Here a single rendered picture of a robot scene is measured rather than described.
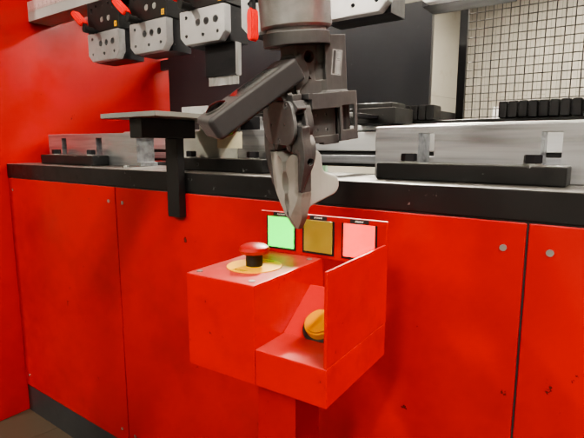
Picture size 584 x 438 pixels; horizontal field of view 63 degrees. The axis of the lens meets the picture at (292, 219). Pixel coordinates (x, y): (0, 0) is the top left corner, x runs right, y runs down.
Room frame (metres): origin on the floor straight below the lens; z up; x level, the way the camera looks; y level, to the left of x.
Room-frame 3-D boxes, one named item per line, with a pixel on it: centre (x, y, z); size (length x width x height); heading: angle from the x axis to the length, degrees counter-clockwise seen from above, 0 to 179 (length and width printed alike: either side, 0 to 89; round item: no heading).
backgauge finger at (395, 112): (1.14, -0.18, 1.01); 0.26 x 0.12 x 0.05; 144
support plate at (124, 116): (1.07, 0.25, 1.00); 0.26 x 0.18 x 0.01; 144
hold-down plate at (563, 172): (0.79, -0.29, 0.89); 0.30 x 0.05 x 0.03; 54
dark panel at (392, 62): (1.74, 0.06, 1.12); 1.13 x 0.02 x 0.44; 54
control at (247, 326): (0.58, 0.00, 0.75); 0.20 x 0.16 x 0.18; 57
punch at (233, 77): (1.19, 0.17, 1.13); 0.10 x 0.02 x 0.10; 54
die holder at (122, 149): (1.52, 0.61, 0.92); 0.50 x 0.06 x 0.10; 54
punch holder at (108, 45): (1.44, 0.51, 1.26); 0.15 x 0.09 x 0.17; 54
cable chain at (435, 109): (1.40, -0.24, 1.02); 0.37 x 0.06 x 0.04; 54
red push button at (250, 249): (0.60, 0.05, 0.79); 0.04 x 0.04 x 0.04
